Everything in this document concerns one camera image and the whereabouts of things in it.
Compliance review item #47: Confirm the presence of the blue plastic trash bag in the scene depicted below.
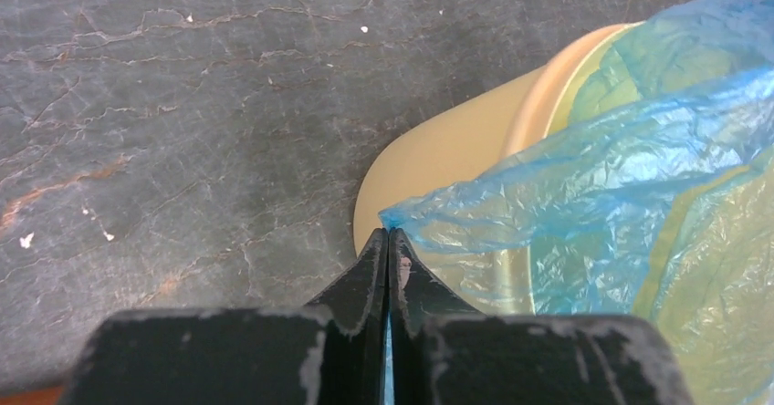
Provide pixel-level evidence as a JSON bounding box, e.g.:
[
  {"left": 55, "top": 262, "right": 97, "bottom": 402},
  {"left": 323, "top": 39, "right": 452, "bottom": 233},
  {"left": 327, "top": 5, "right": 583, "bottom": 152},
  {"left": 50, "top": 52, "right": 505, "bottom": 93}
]
[{"left": 378, "top": 0, "right": 774, "bottom": 405}]

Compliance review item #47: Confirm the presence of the wooden compartment tray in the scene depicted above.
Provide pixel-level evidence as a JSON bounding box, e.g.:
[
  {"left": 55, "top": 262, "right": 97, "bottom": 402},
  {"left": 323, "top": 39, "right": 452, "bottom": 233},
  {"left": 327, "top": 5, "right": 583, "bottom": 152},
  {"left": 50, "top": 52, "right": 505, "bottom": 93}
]
[{"left": 0, "top": 386, "right": 63, "bottom": 405}]

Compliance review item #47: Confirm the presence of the yellow plastic trash bin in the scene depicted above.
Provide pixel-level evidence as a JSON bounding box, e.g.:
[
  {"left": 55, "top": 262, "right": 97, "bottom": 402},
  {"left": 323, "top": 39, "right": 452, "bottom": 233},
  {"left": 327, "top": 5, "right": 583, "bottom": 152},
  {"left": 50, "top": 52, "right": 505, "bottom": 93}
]
[{"left": 352, "top": 21, "right": 774, "bottom": 405}]

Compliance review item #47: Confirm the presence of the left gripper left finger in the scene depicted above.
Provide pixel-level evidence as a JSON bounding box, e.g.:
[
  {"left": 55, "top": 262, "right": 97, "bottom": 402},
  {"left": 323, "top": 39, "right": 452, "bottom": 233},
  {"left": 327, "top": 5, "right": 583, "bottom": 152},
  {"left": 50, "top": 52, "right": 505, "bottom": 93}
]
[{"left": 60, "top": 229, "right": 388, "bottom": 404}]

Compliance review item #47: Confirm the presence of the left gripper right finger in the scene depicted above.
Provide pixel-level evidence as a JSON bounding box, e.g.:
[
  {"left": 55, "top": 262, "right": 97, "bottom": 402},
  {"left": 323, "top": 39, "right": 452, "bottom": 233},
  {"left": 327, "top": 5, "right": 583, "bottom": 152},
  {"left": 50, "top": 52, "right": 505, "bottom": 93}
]
[{"left": 388, "top": 229, "right": 693, "bottom": 404}]

